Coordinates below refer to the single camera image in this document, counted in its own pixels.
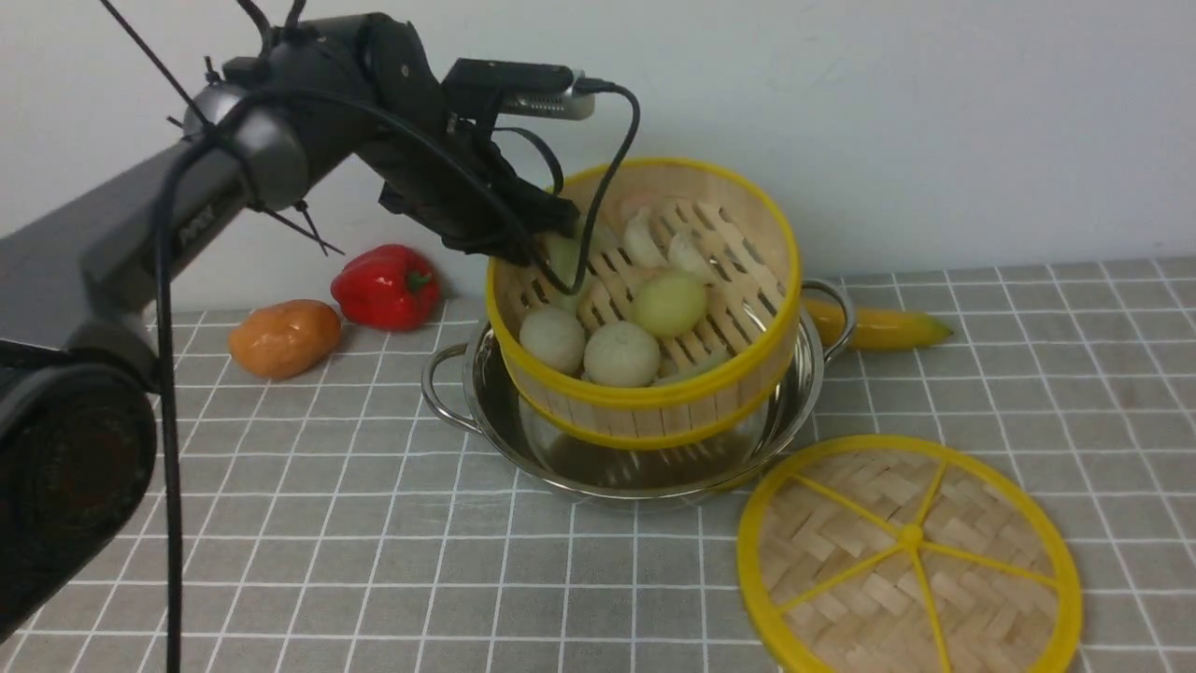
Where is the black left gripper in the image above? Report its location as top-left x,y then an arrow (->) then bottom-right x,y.
377,122 -> 580,265

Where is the yellow-rimmed bamboo steamer basket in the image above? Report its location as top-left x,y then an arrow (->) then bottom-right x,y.
486,157 -> 803,451

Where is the yellow-rimmed woven bamboo lid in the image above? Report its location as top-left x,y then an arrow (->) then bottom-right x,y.
736,434 -> 1084,672

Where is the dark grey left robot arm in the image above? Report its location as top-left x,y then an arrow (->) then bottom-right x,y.
4,12 -> 579,637

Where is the stainless steel pot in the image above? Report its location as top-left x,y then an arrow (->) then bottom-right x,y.
421,279 -> 859,508

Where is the red bell pepper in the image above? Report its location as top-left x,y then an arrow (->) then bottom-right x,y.
330,244 -> 441,332

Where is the green dumpling left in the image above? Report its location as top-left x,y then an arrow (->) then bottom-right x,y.
543,233 -> 591,295

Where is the white round bun front left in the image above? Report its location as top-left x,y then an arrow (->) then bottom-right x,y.
520,306 -> 587,377

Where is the white round bun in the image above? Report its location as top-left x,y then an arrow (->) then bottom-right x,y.
582,322 -> 661,388
520,306 -> 587,377

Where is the pale pleated dumpling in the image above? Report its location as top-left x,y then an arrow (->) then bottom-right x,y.
622,206 -> 669,269

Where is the orange-brown potato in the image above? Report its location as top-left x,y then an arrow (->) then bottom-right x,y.
227,299 -> 342,380

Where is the pink white dumpling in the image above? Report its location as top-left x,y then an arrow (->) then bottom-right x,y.
666,231 -> 720,286

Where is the white round bun front right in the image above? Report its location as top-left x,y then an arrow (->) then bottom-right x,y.
582,322 -> 661,388

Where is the yellowish round bun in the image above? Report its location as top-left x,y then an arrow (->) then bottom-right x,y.
631,271 -> 708,339

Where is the grey checked tablecloth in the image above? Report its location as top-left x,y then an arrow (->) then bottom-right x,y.
175,257 -> 1195,672

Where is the yellow banana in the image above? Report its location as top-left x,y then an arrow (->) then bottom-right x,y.
804,298 -> 954,351

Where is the black camera cable left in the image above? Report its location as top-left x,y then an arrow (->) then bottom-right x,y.
154,79 -> 642,673

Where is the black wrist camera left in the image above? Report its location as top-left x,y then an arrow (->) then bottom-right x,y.
441,59 -> 594,126

